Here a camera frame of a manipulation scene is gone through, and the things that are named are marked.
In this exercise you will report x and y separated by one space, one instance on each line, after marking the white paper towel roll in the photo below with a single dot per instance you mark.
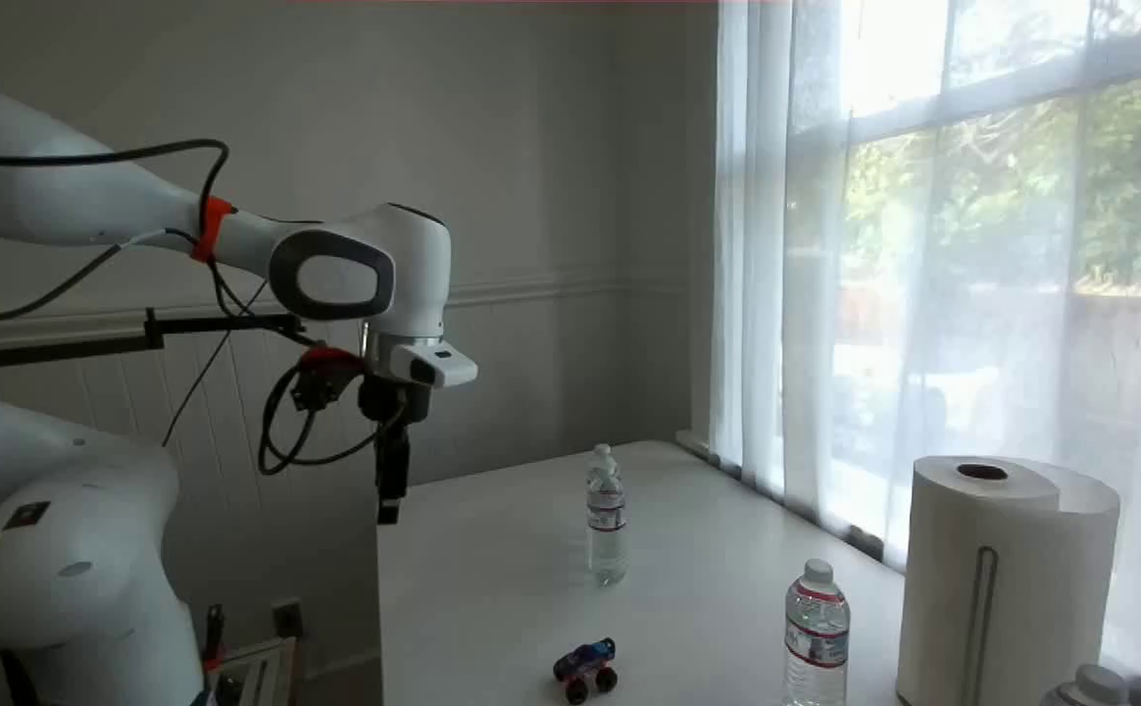
1005 588

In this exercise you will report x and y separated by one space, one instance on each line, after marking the white leaning panel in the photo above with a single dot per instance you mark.
262 671

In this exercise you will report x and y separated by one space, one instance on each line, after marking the white sheer curtain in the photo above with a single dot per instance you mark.
779 260

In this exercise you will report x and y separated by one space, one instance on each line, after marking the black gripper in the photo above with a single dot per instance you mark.
392 396

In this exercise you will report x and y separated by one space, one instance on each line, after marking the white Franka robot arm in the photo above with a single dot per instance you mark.
71 199

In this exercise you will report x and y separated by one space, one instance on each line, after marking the white framed window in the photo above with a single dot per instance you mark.
1013 82

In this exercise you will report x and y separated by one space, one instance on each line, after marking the purple toy monster truck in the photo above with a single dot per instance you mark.
586 667

